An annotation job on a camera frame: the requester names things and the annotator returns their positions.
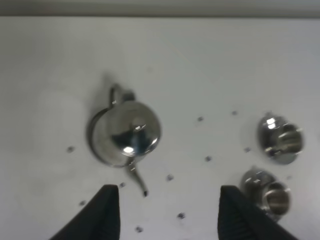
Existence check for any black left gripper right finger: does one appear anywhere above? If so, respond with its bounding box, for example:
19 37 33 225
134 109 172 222
217 185 296 240

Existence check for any far stainless steel saucer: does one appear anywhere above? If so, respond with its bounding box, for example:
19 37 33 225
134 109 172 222
256 112 301 165

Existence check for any stainless steel teapot saucer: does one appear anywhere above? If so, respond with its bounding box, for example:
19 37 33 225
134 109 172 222
86 108 130 168

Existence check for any near stainless steel teacup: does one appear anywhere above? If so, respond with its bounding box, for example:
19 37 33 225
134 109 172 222
260 181 291 216

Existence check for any stainless steel teacup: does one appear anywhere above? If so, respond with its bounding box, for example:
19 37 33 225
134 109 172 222
260 181 291 216
263 123 304 158

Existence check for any far stainless steel teacup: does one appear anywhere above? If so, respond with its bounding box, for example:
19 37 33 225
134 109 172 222
263 123 304 158

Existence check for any near stainless steel saucer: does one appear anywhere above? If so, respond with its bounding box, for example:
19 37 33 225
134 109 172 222
240 167 290 222

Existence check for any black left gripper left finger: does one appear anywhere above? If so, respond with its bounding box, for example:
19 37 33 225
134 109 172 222
51 184 121 240

